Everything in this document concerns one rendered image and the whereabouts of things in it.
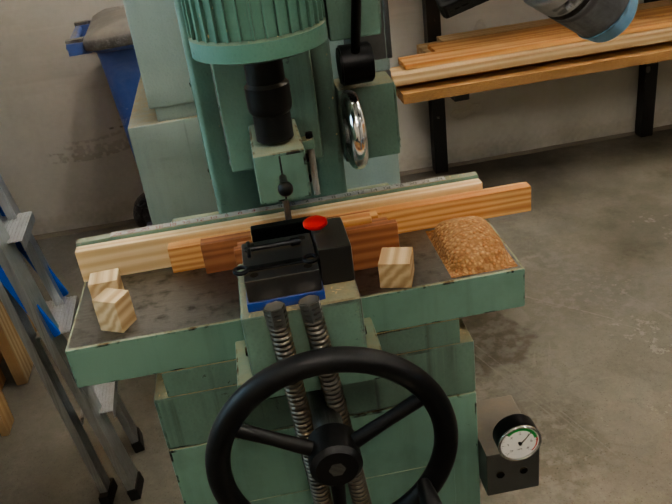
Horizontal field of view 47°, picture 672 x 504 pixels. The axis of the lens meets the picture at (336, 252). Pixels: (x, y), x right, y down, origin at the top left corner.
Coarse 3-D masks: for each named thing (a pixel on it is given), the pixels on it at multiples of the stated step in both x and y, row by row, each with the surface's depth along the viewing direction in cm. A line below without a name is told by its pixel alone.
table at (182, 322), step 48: (144, 288) 108; (192, 288) 106; (384, 288) 100; (432, 288) 100; (480, 288) 101; (96, 336) 98; (144, 336) 97; (192, 336) 98; (240, 336) 99; (96, 384) 99; (240, 384) 91
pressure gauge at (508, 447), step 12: (504, 420) 107; (516, 420) 106; (528, 420) 106; (504, 432) 105; (516, 432) 105; (528, 432) 106; (504, 444) 106; (516, 444) 106; (528, 444) 107; (540, 444) 107; (504, 456) 107; (516, 456) 107; (528, 456) 107
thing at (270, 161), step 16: (256, 144) 104; (272, 144) 104; (288, 144) 103; (256, 160) 100; (272, 160) 101; (288, 160) 101; (304, 160) 102; (256, 176) 102; (272, 176) 102; (288, 176) 102; (304, 176) 102; (272, 192) 103; (304, 192) 104
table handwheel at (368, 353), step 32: (320, 352) 80; (352, 352) 81; (384, 352) 82; (256, 384) 80; (288, 384) 80; (416, 384) 83; (224, 416) 82; (320, 416) 91; (384, 416) 86; (448, 416) 86; (224, 448) 83; (288, 448) 85; (320, 448) 85; (352, 448) 85; (448, 448) 88; (224, 480) 85; (320, 480) 86
